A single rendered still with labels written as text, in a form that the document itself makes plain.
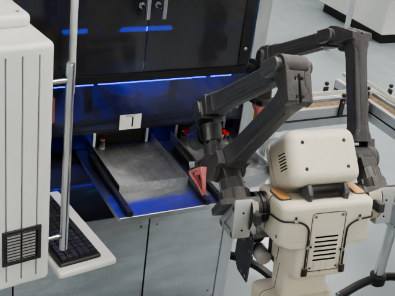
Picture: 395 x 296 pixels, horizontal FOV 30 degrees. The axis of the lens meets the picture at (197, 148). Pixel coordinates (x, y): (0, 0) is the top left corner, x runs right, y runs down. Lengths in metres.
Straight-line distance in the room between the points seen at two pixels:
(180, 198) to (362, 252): 1.74
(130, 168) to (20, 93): 0.86
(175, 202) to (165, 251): 0.63
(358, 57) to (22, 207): 1.06
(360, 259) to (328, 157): 2.10
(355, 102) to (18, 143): 0.97
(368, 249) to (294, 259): 2.14
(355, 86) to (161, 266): 1.33
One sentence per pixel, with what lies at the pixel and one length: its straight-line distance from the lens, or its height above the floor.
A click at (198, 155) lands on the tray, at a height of 0.88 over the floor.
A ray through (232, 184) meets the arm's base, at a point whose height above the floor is 1.23.
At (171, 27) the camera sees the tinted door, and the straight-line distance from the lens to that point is 2.65.
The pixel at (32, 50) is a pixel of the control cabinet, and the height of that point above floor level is 1.53.
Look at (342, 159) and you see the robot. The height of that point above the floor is 1.33.
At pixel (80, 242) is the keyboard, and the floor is 0.83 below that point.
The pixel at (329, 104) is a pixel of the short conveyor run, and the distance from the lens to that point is 3.37.
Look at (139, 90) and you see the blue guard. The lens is 2.69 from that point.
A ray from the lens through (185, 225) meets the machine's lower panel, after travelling 3.09.
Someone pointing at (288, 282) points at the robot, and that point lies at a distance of 2.11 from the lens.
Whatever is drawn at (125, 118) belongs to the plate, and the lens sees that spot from 2.71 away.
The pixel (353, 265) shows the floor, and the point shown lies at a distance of 3.97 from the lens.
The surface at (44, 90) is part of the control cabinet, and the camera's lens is 1.95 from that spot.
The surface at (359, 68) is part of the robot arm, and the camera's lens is 2.24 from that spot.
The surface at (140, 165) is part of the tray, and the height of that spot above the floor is 0.88.
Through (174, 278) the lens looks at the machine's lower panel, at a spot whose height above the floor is 0.23.
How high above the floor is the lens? 2.21
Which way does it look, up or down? 27 degrees down
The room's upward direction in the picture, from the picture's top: 7 degrees clockwise
